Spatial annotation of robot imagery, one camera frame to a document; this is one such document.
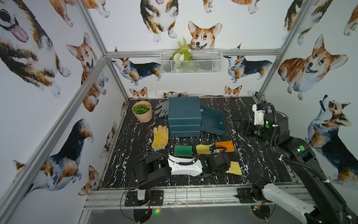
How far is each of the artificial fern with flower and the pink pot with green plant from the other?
357 mm

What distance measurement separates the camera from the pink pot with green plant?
99cm

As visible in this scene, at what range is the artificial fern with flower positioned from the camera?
0.83 metres
